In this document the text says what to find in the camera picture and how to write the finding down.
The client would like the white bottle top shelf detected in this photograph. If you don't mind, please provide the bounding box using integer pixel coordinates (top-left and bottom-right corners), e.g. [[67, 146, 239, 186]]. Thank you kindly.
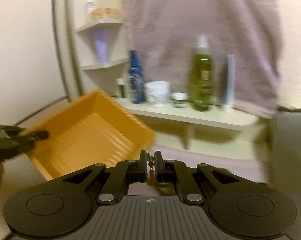
[[86, 0, 96, 22]]

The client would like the mauve fleece blanket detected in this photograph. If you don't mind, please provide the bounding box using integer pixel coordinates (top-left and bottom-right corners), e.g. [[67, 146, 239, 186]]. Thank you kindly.
[[120, 0, 282, 183]]

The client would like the blue spray bottle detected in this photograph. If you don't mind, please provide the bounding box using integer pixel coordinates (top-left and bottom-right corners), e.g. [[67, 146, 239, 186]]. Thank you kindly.
[[128, 50, 145, 104]]

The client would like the beige box top shelf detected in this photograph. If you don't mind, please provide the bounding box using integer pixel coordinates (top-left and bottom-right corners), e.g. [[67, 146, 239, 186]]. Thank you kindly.
[[91, 8, 121, 20]]

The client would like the green oil spray bottle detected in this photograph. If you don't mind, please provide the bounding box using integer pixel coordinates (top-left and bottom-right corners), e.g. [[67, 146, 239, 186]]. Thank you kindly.
[[189, 34, 213, 112]]

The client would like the orange plastic tray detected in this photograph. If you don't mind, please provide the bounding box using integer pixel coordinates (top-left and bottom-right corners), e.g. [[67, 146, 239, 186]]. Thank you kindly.
[[22, 89, 155, 180]]

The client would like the cream wooden shelf unit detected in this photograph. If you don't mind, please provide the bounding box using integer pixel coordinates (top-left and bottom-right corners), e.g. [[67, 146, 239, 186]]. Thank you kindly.
[[72, 0, 260, 156]]

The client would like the small black white stick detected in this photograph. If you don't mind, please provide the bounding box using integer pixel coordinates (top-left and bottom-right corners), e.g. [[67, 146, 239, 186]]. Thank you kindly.
[[116, 78, 126, 98]]

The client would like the lilac cosmetic tube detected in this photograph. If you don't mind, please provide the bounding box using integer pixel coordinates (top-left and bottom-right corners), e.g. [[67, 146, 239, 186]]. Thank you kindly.
[[93, 28, 109, 63]]

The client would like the small green lid jar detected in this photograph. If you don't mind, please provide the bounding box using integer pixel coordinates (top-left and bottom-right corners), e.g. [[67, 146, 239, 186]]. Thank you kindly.
[[170, 92, 188, 108]]

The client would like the white cream jar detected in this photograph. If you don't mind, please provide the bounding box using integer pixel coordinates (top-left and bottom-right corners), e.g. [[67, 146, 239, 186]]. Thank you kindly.
[[144, 81, 170, 108]]

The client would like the blue white tube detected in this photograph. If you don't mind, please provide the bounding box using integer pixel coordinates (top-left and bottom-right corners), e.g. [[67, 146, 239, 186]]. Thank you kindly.
[[222, 54, 235, 112]]

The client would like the grey cushion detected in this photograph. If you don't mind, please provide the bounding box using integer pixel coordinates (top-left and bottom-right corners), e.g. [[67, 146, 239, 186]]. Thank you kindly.
[[269, 108, 301, 193]]

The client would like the amber bead tassel necklace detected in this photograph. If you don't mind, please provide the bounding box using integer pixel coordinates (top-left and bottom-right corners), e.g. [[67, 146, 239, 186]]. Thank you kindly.
[[146, 149, 158, 186]]

